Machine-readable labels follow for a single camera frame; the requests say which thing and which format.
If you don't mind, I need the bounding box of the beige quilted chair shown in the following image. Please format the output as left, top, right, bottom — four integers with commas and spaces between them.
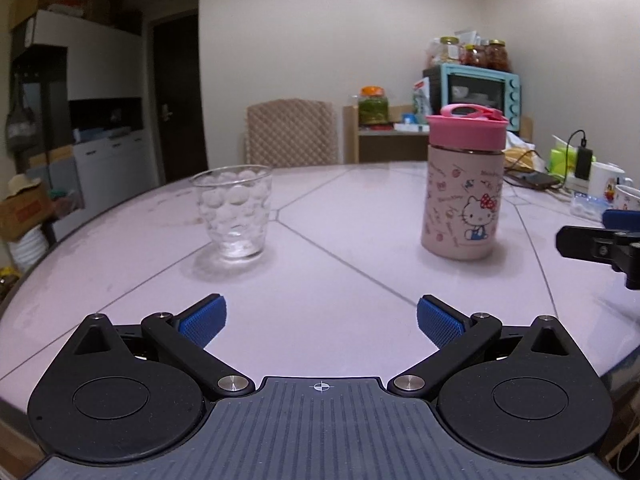
244, 100, 336, 167

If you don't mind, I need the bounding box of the yellow plastic bag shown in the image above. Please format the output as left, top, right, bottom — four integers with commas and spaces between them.
502, 145, 547, 172

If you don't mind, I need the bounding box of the straw hat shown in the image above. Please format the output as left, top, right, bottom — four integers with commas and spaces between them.
7, 174, 43, 196

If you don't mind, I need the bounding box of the dark smartphone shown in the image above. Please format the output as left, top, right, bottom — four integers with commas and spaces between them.
505, 170, 562, 191

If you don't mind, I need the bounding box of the green white snack packet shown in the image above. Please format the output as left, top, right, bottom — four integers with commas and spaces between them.
412, 77, 434, 117

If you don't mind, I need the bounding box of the cardboard box atop cabinet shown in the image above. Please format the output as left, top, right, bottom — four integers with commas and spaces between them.
7, 0, 56, 31

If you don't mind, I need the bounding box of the small red food jar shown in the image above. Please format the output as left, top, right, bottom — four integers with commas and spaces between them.
462, 44, 489, 67

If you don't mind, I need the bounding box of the dark door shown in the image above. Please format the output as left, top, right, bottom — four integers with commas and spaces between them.
151, 12, 202, 186

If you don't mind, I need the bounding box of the black charger cable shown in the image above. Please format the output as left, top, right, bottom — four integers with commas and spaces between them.
502, 129, 588, 196

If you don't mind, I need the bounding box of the pink lidded container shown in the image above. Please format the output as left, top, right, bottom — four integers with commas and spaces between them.
425, 102, 508, 154

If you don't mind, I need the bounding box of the wooden side shelf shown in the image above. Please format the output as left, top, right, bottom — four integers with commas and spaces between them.
342, 104, 534, 164

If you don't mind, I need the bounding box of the black charger adapter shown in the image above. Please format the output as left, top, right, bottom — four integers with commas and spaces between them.
575, 147, 594, 181

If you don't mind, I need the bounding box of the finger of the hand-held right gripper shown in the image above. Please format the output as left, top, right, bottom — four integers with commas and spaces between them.
556, 225, 640, 291
602, 209, 640, 233

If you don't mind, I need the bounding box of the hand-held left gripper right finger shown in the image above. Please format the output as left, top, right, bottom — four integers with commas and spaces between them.
387, 294, 568, 402

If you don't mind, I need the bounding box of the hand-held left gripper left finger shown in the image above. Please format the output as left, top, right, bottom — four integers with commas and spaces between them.
75, 294, 256, 402

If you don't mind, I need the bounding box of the green tissue packet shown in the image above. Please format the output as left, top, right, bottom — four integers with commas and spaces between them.
549, 142, 597, 177

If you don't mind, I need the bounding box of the white printed mug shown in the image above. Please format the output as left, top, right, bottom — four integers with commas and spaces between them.
587, 161, 634, 201

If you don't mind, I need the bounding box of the brown cardboard box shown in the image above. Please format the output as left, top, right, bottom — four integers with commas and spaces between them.
0, 187, 55, 242

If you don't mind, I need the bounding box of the yellow lid glass jar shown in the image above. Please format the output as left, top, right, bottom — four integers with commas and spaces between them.
439, 36, 462, 66

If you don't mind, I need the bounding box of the clear dimpled glass cup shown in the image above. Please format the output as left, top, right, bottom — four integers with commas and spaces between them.
190, 165, 273, 261

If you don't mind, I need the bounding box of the grey hanging bag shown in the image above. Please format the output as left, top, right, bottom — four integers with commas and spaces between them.
5, 75, 45, 152

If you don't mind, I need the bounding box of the tall red food jar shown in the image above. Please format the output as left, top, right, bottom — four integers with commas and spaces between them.
487, 40, 511, 72

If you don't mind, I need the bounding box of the teal toaster oven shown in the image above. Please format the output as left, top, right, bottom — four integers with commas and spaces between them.
422, 64, 522, 138

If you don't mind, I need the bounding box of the white red-rimmed mug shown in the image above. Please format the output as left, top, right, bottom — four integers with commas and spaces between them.
612, 185, 640, 217

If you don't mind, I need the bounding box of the white and black cabinet unit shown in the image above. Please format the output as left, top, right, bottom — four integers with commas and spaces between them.
10, 9, 162, 241

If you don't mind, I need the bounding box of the pink cartoon print bottle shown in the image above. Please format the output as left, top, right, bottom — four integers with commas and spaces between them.
420, 142, 506, 261

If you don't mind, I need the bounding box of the orange lid pickle jar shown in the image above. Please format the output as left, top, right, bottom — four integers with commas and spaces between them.
357, 86, 391, 127

